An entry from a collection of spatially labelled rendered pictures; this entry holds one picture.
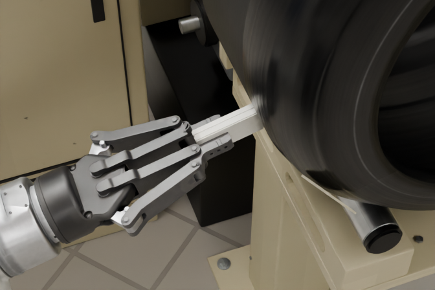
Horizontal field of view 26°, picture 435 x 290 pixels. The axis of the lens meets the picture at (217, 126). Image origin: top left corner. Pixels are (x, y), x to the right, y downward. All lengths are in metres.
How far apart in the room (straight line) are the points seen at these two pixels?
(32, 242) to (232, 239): 1.21
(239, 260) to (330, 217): 0.97
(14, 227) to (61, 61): 0.77
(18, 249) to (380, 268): 0.42
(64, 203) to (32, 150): 0.90
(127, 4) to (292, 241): 0.52
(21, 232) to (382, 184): 0.36
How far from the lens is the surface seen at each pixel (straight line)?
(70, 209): 0.94
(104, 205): 0.95
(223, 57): 1.26
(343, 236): 1.10
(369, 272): 1.11
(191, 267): 2.08
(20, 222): 0.94
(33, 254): 0.95
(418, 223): 1.20
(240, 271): 2.06
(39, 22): 1.60
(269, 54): 0.81
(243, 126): 0.96
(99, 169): 0.96
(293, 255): 1.79
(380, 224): 1.05
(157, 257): 2.10
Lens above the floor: 1.78
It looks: 50 degrees down
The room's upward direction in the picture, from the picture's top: straight up
